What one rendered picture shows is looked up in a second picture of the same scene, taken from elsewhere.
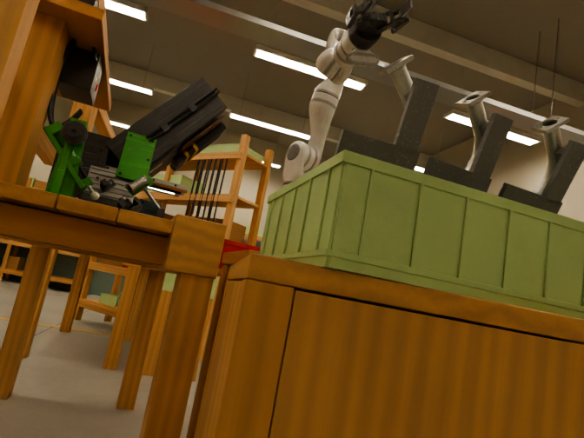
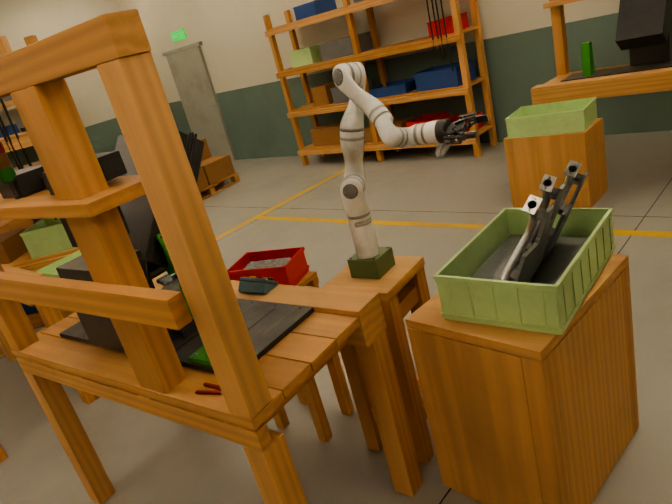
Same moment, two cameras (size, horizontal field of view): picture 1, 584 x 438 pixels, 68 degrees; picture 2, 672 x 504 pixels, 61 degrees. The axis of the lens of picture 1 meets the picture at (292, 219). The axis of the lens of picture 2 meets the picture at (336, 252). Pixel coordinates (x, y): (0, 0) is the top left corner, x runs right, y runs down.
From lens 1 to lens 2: 1.63 m
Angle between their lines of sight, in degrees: 43
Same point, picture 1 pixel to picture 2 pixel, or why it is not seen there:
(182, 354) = (391, 379)
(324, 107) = (360, 143)
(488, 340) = (595, 308)
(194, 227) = (367, 310)
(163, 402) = (395, 408)
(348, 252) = (564, 323)
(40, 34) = (108, 232)
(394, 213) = (569, 292)
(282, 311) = (552, 361)
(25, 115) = not seen: hidden behind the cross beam
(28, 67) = (123, 270)
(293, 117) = not seen: outside the picture
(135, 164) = not seen: hidden behind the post
